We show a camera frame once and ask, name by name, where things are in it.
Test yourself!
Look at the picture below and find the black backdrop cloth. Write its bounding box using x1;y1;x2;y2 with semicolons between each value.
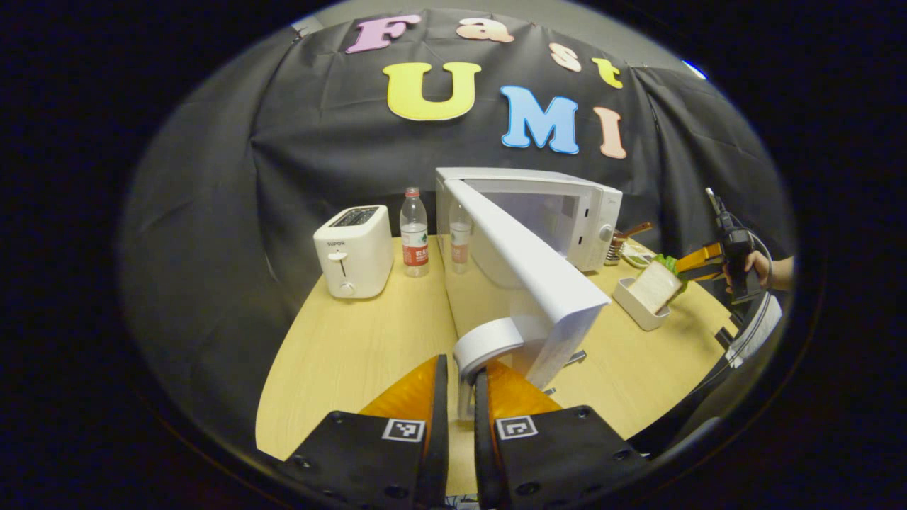
120;7;794;454

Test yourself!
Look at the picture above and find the white toaster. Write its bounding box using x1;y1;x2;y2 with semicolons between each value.
313;205;395;300

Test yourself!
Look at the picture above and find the clear water bottle red label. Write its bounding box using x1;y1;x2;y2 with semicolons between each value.
400;187;431;278

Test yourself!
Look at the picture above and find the divided plate of beans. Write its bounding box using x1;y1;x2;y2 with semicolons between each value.
622;241;661;271

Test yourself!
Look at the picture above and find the bread sandwich with lettuce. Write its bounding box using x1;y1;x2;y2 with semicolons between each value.
629;254;685;315

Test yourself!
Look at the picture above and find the white microwave oven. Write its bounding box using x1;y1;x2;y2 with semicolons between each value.
434;167;625;423

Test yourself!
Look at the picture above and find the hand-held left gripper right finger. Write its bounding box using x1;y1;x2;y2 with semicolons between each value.
473;361;650;510

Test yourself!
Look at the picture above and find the white rectangular tray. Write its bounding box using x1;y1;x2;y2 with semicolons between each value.
612;276;675;332

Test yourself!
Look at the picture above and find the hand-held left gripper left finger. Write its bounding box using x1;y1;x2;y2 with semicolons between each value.
283;354;450;510

